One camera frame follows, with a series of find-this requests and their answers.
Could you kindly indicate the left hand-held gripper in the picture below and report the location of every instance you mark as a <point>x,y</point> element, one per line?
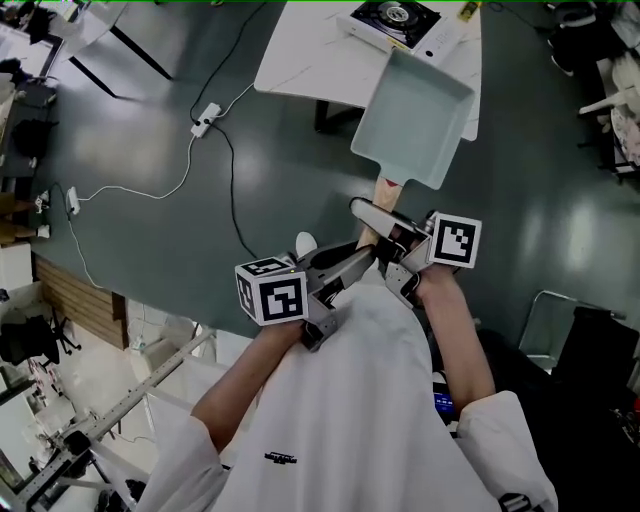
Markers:
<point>275,295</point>

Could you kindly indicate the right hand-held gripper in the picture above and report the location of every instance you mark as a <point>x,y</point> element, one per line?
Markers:
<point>452,240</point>

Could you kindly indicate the pale green square pan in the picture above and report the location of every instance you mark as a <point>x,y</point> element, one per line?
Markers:
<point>410,120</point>

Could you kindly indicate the white portable gas stove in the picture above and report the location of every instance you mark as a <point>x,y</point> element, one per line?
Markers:
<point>400,22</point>

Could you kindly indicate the person's right forearm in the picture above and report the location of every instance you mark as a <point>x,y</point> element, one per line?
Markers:
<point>455,340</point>

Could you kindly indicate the person's left forearm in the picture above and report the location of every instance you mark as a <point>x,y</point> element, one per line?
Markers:
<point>240,375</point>

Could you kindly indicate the person's white shoe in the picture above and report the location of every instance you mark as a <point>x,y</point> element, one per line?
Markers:
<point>306,244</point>

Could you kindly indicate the person's white shirt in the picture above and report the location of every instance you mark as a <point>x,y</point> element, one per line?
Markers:
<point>350,425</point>

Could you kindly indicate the device with blue display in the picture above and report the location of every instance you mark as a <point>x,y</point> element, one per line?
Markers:
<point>443,401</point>

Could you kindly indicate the white table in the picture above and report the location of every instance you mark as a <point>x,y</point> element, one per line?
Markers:
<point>310,60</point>

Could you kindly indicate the white power strip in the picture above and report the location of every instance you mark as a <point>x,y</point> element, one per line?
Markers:
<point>205,120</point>

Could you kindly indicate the yellow tool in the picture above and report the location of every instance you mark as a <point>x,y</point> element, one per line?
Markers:
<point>468,10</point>

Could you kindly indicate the wooden slat panel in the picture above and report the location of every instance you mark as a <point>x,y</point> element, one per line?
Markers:
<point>80,300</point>

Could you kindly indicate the black bag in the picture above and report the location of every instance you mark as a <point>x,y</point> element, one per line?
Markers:
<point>595,400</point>

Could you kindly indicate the white plug adapter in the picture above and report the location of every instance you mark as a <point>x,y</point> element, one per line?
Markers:
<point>73,200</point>

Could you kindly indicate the grey table with black legs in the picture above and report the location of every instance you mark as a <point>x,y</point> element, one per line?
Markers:
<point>125,35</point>

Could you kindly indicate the black office chair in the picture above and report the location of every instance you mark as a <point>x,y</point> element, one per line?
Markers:
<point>35,340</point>

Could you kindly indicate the metal frame chair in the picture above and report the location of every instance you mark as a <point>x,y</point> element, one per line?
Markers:
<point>545,325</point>

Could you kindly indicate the aluminium profile frame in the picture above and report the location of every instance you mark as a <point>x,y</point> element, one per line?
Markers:
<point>100,425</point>

